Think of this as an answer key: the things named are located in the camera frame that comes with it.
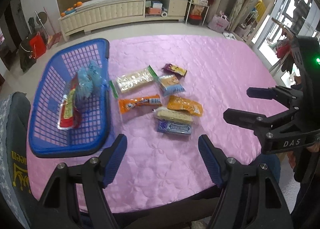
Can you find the blue dish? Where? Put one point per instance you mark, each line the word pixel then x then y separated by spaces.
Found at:
pixel 70 11

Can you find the pink tote bag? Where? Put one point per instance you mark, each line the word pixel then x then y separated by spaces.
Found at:
pixel 218 23

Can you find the grey patterned chair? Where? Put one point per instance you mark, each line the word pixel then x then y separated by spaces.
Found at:
pixel 12 144

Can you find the wooden clothes rack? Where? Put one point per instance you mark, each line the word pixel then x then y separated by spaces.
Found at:
pixel 280 22

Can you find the blue plastic basket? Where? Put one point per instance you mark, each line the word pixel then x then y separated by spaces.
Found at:
pixel 65 152

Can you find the red and black hanging clothes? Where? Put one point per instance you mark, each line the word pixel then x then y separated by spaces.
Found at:
pixel 285 53

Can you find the black bag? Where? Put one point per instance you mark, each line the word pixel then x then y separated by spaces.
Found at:
pixel 25 58

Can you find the light blue box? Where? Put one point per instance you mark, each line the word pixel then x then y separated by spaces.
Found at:
pixel 157 4

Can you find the white slipper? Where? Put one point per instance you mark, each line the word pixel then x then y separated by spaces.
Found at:
pixel 233 37
pixel 226 35

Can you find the red sausage packet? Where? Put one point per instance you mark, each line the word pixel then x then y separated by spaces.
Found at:
pixel 68 116

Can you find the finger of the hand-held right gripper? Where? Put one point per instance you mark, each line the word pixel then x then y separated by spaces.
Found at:
pixel 240 116
pixel 260 93

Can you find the green-ended clear cracker packet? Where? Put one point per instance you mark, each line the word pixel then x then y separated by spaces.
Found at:
pixel 135 80

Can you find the orange box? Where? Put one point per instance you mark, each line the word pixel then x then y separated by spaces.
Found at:
pixel 153 10

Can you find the arched standing mirror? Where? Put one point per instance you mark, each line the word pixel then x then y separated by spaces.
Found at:
pixel 265 1

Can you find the blue gum packet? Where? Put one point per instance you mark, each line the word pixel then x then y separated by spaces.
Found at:
pixel 175 127

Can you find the small brown wall disc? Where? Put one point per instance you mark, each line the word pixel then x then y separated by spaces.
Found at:
pixel 41 18

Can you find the yellow snack packet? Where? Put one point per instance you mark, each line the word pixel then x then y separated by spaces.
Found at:
pixel 185 105

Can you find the dark wooden doorway frame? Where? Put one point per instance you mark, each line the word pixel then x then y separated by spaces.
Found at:
pixel 15 26

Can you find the dark blue cloth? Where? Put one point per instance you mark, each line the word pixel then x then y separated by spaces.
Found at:
pixel 271 166

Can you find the red bag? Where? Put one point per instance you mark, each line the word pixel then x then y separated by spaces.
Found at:
pixel 37 46

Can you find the light blue snack packet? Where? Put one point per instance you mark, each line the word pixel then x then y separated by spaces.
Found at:
pixel 83 83
pixel 96 73

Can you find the cream tv cabinet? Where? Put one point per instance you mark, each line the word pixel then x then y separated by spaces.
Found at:
pixel 112 12

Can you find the white paper roll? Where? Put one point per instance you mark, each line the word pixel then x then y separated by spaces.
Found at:
pixel 164 13

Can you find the orange sausage packet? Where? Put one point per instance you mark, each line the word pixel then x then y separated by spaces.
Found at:
pixel 135 104

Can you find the glass sliding door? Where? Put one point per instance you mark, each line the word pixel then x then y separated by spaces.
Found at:
pixel 287 6

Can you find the purple snack packet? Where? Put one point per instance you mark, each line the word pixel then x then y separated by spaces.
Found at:
pixel 175 70

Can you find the broom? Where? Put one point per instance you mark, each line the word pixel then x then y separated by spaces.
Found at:
pixel 53 41

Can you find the tan and blue biscuit packet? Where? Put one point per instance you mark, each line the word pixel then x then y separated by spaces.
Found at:
pixel 170 82

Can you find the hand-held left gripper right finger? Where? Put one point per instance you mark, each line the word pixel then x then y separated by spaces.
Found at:
pixel 210 161

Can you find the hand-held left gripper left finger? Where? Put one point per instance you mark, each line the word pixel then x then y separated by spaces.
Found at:
pixel 113 161

